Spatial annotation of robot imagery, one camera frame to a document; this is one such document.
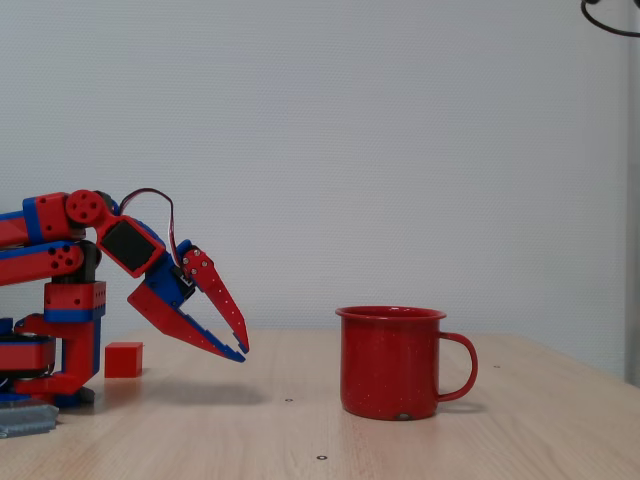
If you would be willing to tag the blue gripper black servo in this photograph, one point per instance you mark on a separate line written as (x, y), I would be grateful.
(167, 286)

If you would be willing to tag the red plastic block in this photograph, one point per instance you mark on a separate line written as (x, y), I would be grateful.
(122, 361)

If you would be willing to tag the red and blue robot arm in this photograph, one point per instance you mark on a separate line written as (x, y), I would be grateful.
(77, 350)

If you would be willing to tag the red enamel mug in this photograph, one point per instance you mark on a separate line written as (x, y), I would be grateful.
(390, 365)

